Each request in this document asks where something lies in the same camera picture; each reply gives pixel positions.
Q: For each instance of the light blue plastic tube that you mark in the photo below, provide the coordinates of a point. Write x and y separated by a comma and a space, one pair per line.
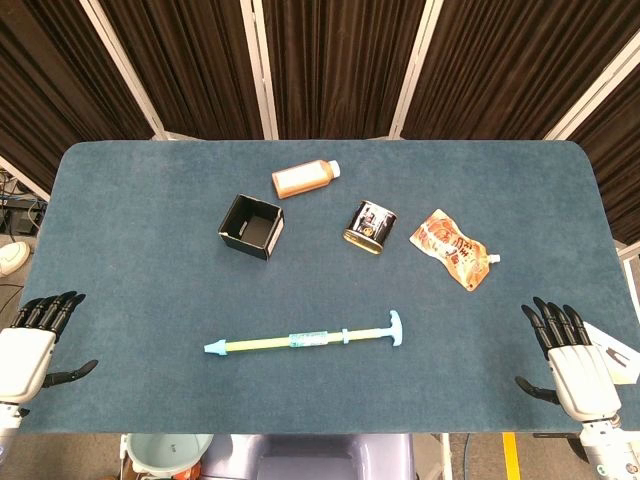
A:
307, 339

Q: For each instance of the purple robot base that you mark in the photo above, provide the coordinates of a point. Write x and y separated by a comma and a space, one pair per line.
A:
310, 457

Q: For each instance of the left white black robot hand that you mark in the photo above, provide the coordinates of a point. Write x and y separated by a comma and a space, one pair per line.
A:
25, 355

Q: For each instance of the yellow green syringe plunger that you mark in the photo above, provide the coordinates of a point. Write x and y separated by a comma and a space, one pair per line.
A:
367, 333

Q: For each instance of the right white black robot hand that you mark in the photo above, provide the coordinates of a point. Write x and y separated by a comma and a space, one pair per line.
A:
580, 380

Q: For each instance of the orange spouted drink pouch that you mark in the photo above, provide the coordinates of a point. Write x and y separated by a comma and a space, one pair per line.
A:
450, 247

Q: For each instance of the black gold tin can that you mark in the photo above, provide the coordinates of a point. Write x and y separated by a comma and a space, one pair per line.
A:
372, 222

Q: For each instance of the pale teal plastic bucket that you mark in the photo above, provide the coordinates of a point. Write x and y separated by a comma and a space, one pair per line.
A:
165, 447

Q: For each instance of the white printed paper sheet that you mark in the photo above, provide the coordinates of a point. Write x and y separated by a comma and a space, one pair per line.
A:
617, 350

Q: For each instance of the dark pleated screen panel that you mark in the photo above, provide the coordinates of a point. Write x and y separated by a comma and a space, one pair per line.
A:
500, 70
617, 150
340, 70
55, 85
190, 70

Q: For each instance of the black open cardboard box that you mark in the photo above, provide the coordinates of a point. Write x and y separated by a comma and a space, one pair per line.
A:
272, 237

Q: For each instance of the orange juice bottle white cap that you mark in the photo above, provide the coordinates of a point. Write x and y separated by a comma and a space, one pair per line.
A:
300, 181

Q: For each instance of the white table leg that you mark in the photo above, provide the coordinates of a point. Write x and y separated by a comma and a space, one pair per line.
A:
446, 457
123, 455

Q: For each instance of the blue felt table mat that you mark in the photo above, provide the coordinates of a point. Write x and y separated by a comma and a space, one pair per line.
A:
150, 300

